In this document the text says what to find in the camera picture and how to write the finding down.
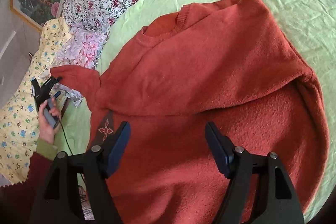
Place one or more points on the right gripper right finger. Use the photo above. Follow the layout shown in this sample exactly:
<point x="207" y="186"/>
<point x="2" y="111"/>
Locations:
<point x="276" y="200"/>

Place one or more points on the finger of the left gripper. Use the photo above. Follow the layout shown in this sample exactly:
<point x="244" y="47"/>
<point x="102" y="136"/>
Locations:
<point x="57" y="94"/>
<point x="51" y="81"/>

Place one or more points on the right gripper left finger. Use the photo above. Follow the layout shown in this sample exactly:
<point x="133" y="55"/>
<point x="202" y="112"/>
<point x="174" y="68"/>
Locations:
<point x="58" y="199"/>

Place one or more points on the red knit sweater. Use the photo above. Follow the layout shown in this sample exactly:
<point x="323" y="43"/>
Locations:
<point x="226" y="62"/>

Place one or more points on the left forearm red sleeve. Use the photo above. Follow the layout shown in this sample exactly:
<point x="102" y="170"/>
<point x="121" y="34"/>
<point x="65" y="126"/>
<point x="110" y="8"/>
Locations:
<point x="17" y="200"/>

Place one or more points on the person's left hand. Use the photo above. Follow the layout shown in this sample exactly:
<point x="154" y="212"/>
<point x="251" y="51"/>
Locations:
<point x="47" y="132"/>

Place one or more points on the yellow cartoon print pillow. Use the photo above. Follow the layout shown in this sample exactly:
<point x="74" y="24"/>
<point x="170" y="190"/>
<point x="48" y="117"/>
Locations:
<point x="19" y="117"/>

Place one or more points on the pink purple floral cloth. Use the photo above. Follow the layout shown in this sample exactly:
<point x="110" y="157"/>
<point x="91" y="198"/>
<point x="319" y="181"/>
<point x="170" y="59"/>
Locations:
<point x="78" y="47"/>

